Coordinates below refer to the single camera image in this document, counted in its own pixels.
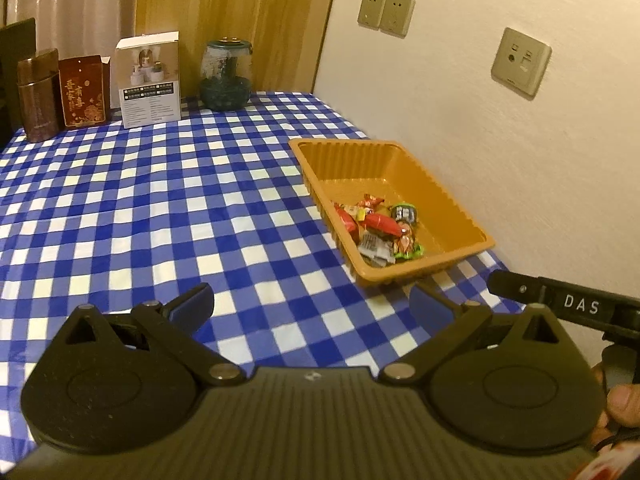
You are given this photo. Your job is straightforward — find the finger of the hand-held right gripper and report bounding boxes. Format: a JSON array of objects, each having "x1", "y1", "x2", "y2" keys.
[{"x1": 487, "y1": 270, "x2": 547, "y2": 307}]

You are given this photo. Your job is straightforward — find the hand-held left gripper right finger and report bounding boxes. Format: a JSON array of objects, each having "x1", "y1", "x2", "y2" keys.
[{"x1": 378, "y1": 282, "x2": 576, "y2": 386}]

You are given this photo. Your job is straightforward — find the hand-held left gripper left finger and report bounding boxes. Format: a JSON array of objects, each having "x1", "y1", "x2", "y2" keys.
[{"x1": 62, "y1": 282, "x2": 246, "y2": 387}]

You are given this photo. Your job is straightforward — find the grey snack packet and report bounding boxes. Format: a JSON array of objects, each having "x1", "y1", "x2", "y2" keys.
[{"x1": 357, "y1": 230, "x2": 396, "y2": 267}]

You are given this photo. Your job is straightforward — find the orange plastic tray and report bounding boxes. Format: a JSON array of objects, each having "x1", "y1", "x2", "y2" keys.
[{"x1": 288, "y1": 139, "x2": 496, "y2": 288}]

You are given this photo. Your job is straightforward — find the green and black snack packet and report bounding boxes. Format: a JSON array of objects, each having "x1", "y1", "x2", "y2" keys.
[{"x1": 389, "y1": 202, "x2": 420, "y2": 228}]

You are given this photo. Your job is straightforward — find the person's right hand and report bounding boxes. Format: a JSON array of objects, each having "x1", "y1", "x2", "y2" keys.
[{"x1": 591, "y1": 362, "x2": 640, "y2": 450}]

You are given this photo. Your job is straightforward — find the blue white checkered tablecloth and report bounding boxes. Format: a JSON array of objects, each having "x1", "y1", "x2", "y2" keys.
[{"x1": 0, "y1": 91, "x2": 506, "y2": 441}]

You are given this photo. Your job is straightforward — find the person's red printed clothing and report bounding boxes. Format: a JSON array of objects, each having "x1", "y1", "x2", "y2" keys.
[{"x1": 570, "y1": 437, "x2": 640, "y2": 480}]

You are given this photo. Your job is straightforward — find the white product box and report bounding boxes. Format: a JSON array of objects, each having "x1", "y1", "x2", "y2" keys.
[{"x1": 115, "y1": 31, "x2": 182, "y2": 129}]

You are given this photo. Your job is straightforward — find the glass jar with dark lid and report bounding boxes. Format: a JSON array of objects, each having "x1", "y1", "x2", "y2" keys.
[{"x1": 200, "y1": 36, "x2": 252, "y2": 111}]

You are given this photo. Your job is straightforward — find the red patterned tin box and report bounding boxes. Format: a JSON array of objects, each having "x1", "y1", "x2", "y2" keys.
[{"x1": 58, "y1": 55, "x2": 112, "y2": 128}]

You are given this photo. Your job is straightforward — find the brown metal canister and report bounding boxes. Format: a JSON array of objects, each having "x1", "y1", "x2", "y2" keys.
[{"x1": 16, "y1": 48, "x2": 61, "y2": 143}]

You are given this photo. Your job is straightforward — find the black chair back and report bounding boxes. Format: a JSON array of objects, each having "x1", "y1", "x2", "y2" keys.
[{"x1": 0, "y1": 17, "x2": 37, "y2": 148}]

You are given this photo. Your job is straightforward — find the sheer curtain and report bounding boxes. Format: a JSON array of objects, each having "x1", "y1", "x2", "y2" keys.
[{"x1": 0, "y1": 0, "x2": 142, "y2": 68}]

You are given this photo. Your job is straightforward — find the beige network wall plate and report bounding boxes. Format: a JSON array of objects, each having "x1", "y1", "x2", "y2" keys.
[{"x1": 490, "y1": 27, "x2": 552, "y2": 98}]

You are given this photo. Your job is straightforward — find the beige wall socket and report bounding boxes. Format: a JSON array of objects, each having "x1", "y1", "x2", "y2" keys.
[
  {"x1": 357, "y1": 0, "x2": 387, "y2": 28},
  {"x1": 380, "y1": 0, "x2": 416, "y2": 37}
]

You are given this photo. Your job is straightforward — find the wooden wall panel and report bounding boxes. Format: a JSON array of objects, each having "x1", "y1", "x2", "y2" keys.
[{"x1": 135, "y1": 0, "x2": 343, "y2": 97}]

